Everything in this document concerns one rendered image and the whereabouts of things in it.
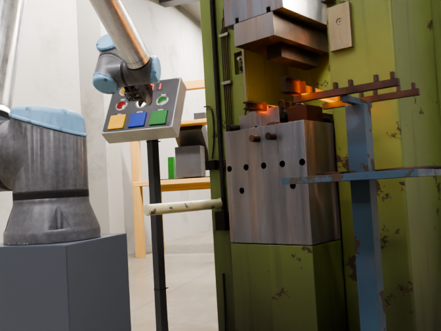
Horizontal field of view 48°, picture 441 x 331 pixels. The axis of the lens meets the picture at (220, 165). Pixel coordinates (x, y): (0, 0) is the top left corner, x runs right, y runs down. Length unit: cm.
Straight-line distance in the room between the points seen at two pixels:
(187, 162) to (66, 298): 450
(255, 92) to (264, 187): 55
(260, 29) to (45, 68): 331
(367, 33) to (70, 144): 126
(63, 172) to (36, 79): 394
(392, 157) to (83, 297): 123
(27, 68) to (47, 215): 391
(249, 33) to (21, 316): 144
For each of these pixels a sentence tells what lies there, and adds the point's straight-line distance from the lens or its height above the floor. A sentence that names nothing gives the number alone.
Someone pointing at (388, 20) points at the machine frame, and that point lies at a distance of 193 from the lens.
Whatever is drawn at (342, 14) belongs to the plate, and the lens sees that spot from 200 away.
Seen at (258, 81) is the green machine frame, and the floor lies 116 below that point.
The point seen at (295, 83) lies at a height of 98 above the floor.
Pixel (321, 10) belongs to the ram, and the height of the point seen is 142.
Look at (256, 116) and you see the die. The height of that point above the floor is 97.
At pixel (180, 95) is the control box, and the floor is 111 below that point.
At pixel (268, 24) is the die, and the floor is 132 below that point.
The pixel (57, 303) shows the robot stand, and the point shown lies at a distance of 96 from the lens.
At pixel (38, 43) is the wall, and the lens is 506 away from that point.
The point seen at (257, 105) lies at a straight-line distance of 194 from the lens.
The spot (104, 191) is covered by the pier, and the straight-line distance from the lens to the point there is 524.
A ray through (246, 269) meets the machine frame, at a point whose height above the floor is 37.
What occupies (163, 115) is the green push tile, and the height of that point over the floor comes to 102.
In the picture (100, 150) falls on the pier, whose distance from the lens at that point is 528.
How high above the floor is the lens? 68
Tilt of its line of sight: 3 degrees up
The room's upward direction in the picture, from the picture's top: 3 degrees counter-clockwise
